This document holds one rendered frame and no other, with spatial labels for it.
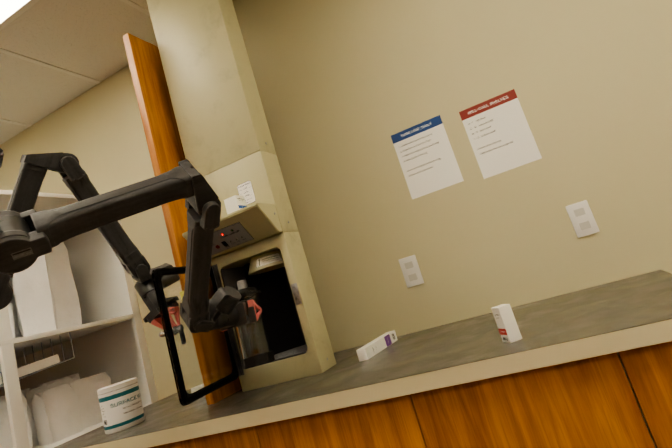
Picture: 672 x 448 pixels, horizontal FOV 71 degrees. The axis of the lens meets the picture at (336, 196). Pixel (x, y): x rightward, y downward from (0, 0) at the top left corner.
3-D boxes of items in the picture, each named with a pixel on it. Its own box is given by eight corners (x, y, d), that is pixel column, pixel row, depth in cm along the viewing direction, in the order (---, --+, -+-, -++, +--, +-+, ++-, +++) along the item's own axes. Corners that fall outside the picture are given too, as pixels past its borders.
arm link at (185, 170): (198, 148, 109) (217, 167, 103) (206, 194, 117) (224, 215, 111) (-29, 218, 87) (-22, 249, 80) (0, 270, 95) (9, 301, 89)
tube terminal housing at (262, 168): (279, 371, 183) (231, 187, 198) (352, 353, 171) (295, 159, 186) (242, 392, 160) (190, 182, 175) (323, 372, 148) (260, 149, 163)
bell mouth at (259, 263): (265, 273, 181) (261, 259, 182) (304, 259, 175) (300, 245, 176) (238, 277, 165) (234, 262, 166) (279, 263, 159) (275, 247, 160)
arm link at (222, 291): (179, 310, 131) (192, 331, 126) (200, 277, 130) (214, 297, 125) (212, 314, 141) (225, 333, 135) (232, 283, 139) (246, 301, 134)
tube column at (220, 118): (231, 187, 198) (181, -2, 216) (295, 159, 186) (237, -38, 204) (190, 182, 175) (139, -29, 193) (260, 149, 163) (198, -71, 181)
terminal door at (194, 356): (239, 377, 159) (211, 264, 167) (183, 407, 130) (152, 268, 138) (237, 378, 159) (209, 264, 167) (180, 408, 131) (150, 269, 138)
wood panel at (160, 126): (282, 365, 199) (205, 74, 226) (288, 364, 198) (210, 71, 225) (207, 405, 155) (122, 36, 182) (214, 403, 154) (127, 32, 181)
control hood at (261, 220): (209, 259, 169) (203, 233, 171) (283, 231, 157) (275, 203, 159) (187, 261, 159) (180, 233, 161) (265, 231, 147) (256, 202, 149)
